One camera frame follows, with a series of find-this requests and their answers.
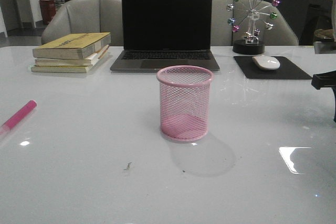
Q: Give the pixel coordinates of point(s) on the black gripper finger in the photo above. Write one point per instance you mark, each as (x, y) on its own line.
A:
(324, 80)

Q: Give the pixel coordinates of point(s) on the pink highlighter pen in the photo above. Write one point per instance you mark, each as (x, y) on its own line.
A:
(7, 126)

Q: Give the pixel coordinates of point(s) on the pink mesh pen holder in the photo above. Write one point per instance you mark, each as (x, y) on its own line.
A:
(184, 102)

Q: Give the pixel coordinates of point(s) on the black mouse pad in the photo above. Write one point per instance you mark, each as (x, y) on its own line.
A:
(287, 70)

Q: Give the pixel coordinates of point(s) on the white computer mouse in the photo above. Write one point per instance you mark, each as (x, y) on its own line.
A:
(266, 62)

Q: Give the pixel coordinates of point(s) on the right grey armchair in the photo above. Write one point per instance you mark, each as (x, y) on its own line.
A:
(228, 26)

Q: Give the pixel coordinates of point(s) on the grey armchair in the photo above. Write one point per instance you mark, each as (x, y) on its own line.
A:
(86, 16)
(228, 26)

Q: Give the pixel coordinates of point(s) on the ferris wheel desk toy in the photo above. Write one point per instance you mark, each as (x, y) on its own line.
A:
(250, 43)

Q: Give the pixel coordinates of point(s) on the grey laptop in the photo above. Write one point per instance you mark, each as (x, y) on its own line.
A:
(163, 33)

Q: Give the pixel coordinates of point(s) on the middle cream book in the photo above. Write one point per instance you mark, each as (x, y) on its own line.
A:
(89, 61)

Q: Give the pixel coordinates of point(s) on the cream book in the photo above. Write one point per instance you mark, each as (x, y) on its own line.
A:
(62, 69)
(89, 61)

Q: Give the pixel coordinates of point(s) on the left grey armchair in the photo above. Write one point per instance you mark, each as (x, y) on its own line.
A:
(86, 16)

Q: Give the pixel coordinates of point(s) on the top yellow book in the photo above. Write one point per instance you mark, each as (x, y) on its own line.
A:
(73, 46)

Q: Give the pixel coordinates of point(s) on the bottom cream book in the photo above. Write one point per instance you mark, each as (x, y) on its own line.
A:
(62, 69)

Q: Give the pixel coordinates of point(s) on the red bin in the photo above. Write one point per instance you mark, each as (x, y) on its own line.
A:
(48, 10)

